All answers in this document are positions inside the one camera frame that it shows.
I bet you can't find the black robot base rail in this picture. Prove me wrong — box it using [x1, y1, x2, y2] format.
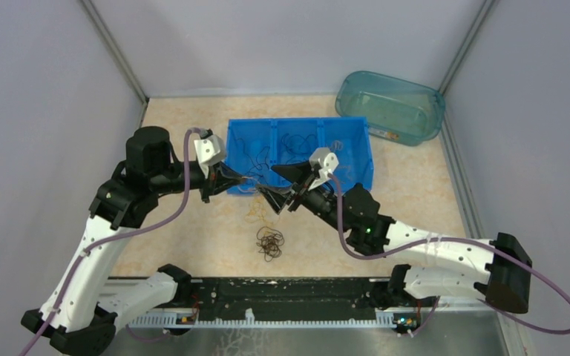
[164, 277, 435, 322]

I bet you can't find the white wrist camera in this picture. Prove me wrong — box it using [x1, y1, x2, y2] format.
[194, 129, 227, 168]
[309, 147, 339, 190]

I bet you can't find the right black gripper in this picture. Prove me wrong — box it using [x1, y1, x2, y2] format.
[255, 159, 350, 234]

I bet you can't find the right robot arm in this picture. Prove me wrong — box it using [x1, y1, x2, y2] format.
[256, 163, 532, 314]

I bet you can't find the blue divided plastic bin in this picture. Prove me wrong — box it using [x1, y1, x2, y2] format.
[226, 117, 374, 196]

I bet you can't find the teal translucent plastic tub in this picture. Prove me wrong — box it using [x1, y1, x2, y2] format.
[335, 70, 446, 146]

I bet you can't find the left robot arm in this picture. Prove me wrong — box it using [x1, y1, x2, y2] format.
[21, 126, 243, 355]

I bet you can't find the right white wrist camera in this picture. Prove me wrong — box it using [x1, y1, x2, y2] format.
[309, 147, 339, 190]

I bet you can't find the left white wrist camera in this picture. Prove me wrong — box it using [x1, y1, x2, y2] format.
[194, 129, 227, 168]

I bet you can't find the grey slotted cable duct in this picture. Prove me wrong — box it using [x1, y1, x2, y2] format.
[128, 311, 418, 330]

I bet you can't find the dark cable bundle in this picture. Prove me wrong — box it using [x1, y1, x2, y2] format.
[255, 225, 286, 261]

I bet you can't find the yellow thin cable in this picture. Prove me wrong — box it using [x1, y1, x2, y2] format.
[243, 177, 269, 223]

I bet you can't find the pink thin cable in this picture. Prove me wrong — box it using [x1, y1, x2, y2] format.
[325, 139, 360, 187]

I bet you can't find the dark blue thin cable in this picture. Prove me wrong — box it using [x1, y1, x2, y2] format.
[278, 132, 321, 166]

